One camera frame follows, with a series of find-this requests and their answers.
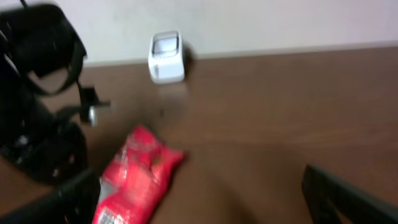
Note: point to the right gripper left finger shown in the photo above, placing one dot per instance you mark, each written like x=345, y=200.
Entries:
x=74, y=201

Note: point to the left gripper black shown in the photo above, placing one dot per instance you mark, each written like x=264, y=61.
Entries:
x=48, y=148

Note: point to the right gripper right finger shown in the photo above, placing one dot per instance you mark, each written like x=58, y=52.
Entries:
x=327, y=194

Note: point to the red snack bag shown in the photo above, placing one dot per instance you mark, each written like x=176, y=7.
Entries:
x=136, y=179

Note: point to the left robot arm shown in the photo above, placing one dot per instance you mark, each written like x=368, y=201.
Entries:
x=38, y=39

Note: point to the white barcode scanner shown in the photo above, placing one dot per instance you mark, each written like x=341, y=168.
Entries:
x=166, y=57

